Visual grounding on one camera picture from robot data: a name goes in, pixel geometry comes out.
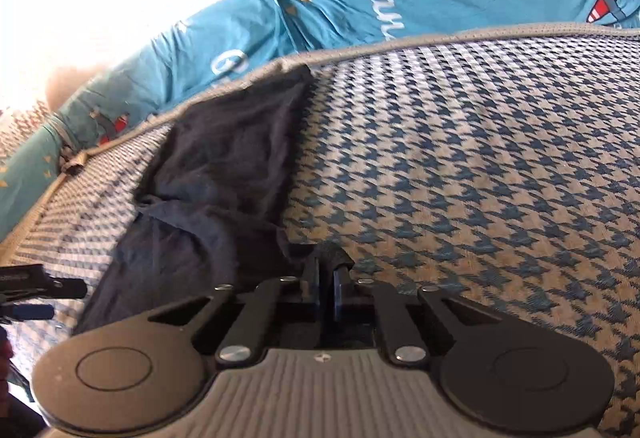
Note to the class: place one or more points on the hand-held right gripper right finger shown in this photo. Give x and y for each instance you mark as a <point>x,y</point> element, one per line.
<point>341,300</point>

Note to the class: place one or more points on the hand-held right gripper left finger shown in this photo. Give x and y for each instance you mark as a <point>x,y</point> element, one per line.
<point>311,298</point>

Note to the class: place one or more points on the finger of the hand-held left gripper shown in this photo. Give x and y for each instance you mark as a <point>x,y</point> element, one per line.
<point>67,289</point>
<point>32,312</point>

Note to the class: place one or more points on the black t-shirt with red print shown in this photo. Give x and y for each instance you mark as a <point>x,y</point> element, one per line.
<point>215,167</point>

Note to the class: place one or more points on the white perforated laundry basket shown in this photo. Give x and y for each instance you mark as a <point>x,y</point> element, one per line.
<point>25,127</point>

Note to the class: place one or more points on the blue houndstooth bed mat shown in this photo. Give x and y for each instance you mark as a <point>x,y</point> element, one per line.
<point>475,167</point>

